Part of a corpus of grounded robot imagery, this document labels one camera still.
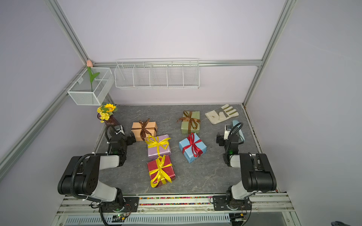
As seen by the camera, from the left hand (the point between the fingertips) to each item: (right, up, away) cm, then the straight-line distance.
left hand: (125, 133), depth 93 cm
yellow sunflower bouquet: (-9, +15, -8) cm, 19 cm away
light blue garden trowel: (+78, +6, +17) cm, 80 cm away
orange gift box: (+9, +2, +4) cm, 10 cm away
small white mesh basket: (-19, +30, -4) cm, 36 cm away
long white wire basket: (+20, +42, +6) cm, 47 cm away
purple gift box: (+20, -10, -8) cm, 24 cm away
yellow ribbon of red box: (+27, -21, -17) cm, 38 cm away
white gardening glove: (+72, +15, +23) cm, 77 cm away
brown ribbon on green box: (+46, +7, +9) cm, 47 cm away
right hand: (+67, +1, +1) cm, 67 cm away
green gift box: (+39, +6, +9) cm, 41 cm away
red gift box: (+21, -17, -12) cm, 30 cm away
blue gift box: (+44, -8, -6) cm, 45 cm away
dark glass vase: (-7, +9, -3) cm, 12 cm away
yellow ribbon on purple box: (+20, -5, -4) cm, 21 cm away
